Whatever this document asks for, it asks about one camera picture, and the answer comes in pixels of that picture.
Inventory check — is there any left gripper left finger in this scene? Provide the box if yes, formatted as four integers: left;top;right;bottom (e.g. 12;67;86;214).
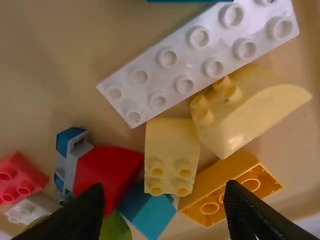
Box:
11;182;105;240

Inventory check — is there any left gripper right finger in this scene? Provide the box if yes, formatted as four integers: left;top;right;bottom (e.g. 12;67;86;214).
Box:
223;179;312;240

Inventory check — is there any green toy brick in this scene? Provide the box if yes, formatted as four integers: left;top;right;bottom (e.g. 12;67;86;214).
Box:
103;209;132;240

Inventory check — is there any small white toy brick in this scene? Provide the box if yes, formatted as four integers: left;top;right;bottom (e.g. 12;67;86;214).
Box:
4;197;60;225

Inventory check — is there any red curved toy brick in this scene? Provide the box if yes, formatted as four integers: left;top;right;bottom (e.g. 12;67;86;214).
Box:
72;144;145;218

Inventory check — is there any blue and grey toy piece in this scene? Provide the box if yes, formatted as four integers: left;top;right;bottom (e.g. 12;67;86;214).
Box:
53;126;95;203

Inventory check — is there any teal toy brick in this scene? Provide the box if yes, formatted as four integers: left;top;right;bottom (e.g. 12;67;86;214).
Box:
117;181;178;240

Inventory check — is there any small red toy brick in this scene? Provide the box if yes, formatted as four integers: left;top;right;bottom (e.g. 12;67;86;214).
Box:
0;151;50;207

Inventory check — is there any large pale yellow curved brick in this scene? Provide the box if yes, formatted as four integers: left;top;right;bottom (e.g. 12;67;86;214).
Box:
189;64;313;160

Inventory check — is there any small pale yellow toy brick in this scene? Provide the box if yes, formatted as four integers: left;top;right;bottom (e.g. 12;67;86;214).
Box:
143;116;201;196

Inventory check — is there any tan tray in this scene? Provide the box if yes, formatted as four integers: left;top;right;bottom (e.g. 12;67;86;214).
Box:
0;0;320;240

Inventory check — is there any long white toy brick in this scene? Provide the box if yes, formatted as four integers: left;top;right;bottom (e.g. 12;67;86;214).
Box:
96;0;300;130

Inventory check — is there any blue toy brick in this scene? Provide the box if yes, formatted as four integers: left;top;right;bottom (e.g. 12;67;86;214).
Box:
146;0;235;4

